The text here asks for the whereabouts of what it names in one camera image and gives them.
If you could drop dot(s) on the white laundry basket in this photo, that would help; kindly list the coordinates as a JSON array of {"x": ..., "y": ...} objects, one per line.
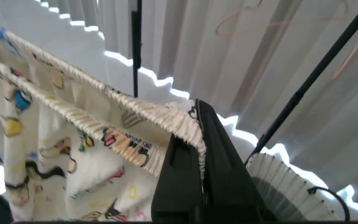
[{"x": 278, "y": 177}]

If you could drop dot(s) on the black clothes rack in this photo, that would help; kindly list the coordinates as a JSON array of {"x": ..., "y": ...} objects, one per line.
[{"x": 136, "y": 46}]

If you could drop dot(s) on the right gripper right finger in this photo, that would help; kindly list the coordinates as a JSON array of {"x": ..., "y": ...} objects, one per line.
[{"x": 228, "y": 180}]

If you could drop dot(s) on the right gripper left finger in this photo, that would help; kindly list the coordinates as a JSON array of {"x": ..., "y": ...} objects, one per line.
[{"x": 179, "y": 186}]

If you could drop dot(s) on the cream printed garment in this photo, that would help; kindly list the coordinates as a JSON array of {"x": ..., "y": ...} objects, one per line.
[{"x": 73, "y": 174}]

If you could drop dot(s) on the pink clothes hanger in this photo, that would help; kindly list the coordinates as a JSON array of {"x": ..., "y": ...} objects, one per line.
[
  {"x": 217, "y": 29},
  {"x": 350, "y": 57}
]

